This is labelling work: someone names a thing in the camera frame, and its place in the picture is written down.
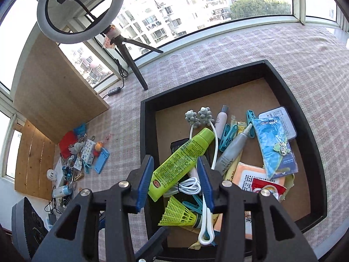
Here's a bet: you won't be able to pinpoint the yellow-green shuttlecock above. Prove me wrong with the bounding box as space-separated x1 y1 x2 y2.
158 195 203 229

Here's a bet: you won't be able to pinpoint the black wipes packet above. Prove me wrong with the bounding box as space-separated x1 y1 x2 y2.
170 139 211 167

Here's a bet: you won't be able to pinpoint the black ring light cable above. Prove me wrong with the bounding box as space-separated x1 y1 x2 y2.
94 37 128 97

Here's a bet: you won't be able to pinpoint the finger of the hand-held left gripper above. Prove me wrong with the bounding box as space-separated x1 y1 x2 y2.
135 226 171 262

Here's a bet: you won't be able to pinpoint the light wooden board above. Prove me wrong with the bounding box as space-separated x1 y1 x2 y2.
13 30 110 145

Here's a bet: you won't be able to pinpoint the lime cleaning cloth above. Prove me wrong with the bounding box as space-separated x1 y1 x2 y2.
271 173 295 203

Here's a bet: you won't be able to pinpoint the grey tin case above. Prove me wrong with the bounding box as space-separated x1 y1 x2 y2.
258 106 298 143

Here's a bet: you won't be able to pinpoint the knotty pine board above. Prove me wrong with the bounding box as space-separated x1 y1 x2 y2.
14 119 60 201

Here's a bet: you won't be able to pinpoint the long yellow packet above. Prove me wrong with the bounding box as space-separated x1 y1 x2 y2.
224 114 247 183

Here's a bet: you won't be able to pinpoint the black rectangular tray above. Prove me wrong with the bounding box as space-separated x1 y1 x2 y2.
140 59 328 262

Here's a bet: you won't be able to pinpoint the slim pink sample bottle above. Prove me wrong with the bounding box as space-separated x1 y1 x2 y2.
214 105 229 135

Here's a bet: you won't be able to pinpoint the teal packet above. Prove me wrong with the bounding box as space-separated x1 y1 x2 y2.
73 124 87 140

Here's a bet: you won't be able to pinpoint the white and blue lotion tube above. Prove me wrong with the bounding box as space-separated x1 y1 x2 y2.
52 185 72 198

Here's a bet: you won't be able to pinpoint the white usb cable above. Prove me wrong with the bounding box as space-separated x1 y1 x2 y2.
164 177 203 197

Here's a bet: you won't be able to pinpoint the white ring light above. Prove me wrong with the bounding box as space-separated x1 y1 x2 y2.
37 0 126 45

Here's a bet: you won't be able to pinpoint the red pouch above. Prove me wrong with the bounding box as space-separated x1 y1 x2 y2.
58 130 78 159

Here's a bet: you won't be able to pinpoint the blue dotted tissue pack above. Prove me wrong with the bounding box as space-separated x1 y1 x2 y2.
81 139 96 165

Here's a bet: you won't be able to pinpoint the grey cosmetic tube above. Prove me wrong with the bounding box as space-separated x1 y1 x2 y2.
219 123 255 176

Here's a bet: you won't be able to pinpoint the apartment buildings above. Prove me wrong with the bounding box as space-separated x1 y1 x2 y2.
74 0 232 85

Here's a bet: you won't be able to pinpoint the blue keychain packet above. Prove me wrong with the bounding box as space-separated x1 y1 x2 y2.
251 116 298 181

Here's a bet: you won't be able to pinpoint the blue card holder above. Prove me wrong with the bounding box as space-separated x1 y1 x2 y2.
93 148 110 174

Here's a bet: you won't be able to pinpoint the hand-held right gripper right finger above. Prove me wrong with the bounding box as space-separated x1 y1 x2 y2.
196 156 318 262

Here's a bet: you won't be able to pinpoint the white cardboard box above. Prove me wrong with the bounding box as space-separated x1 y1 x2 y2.
53 157 68 189

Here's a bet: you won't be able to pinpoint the lime green tube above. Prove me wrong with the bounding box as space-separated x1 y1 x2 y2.
148 127 216 203

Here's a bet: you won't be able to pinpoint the black tripod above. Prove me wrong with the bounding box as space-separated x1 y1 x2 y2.
101 24 164 91

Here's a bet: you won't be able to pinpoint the orange tissue pack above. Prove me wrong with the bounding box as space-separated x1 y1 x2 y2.
213 162 287 241

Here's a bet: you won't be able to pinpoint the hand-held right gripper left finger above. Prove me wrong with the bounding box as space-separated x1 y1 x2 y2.
31 155 155 262

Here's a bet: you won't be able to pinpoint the green trees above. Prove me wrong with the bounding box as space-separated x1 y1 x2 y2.
230 0 291 21

